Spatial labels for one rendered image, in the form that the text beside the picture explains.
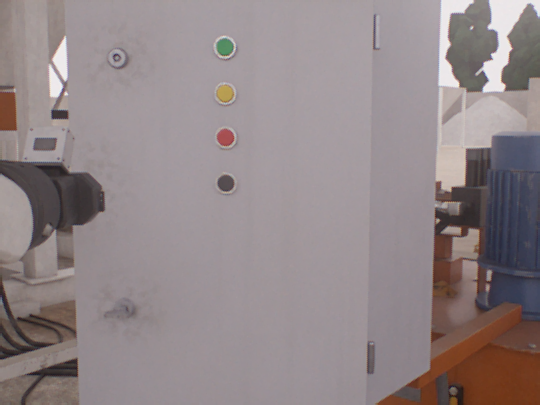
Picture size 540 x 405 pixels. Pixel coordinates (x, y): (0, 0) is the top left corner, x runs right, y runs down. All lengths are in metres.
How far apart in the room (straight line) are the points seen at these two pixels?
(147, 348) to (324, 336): 0.24
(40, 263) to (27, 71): 1.09
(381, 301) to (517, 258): 0.70
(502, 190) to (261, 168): 0.85
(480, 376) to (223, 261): 0.74
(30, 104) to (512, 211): 2.89
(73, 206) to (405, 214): 0.49
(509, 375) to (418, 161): 0.59
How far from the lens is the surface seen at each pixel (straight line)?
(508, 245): 1.59
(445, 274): 1.84
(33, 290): 3.94
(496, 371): 1.43
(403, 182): 0.95
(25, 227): 0.55
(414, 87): 0.97
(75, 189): 0.69
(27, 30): 3.89
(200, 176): 0.85
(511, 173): 1.57
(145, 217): 0.88
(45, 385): 2.85
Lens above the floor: 1.05
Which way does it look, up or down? 7 degrees down
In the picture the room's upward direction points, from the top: straight up
